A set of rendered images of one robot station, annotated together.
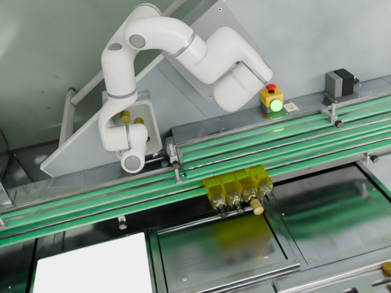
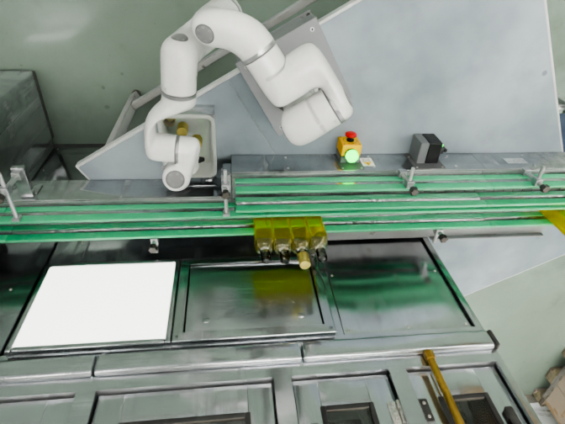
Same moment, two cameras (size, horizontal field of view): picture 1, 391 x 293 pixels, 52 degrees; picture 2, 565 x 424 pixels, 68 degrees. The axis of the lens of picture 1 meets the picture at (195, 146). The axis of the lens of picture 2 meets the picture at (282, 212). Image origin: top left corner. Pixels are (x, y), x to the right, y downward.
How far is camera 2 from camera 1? 0.12 m
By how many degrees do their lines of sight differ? 3
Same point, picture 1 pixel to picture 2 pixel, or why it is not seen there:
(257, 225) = (300, 281)
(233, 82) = (305, 111)
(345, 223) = (395, 299)
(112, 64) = (171, 55)
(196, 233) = (233, 275)
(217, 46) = (297, 64)
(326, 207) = (379, 278)
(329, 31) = (428, 88)
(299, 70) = (386, 124)
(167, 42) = (239, 43)
